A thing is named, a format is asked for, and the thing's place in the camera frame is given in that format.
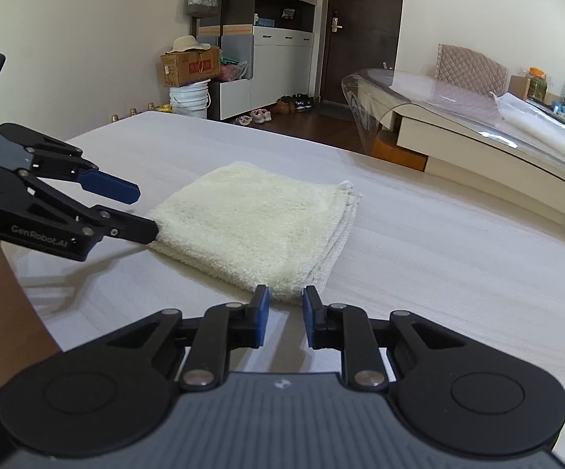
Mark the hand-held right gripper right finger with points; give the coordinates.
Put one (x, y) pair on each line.
(310, 320)

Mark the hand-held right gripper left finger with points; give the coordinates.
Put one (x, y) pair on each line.
(263, 317)

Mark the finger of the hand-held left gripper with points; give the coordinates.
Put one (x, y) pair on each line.
(136, 229)
(111, 185)

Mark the cream terry towel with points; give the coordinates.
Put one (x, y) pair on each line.
(253, 224)

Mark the white plastic bucket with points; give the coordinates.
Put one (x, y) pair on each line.
(189, 100)

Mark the large cardboard box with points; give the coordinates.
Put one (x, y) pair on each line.
(189, 68)

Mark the straw hat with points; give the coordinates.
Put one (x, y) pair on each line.
(188, 44)

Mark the colourful clothes pile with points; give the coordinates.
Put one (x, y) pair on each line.
(233, 69)

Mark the brown shoes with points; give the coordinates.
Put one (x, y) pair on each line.
(284, 106)

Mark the white shoe cabinet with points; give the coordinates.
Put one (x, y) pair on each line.
(282, 68)

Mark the dark sneakers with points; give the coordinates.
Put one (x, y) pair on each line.
(303, 102)

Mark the clear plastic table cover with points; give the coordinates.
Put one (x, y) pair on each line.
(409, 88)

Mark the dark brown door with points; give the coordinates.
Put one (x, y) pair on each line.
(360, 49)

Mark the metal door lock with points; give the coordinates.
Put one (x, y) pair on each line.
(337, 23)

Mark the quilted beige chair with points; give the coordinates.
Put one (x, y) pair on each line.
(473, 71)

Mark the clear plastic bag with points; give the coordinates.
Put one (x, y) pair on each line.
(546, 127)

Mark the small cardboard box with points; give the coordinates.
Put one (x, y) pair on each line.
(519, 88)

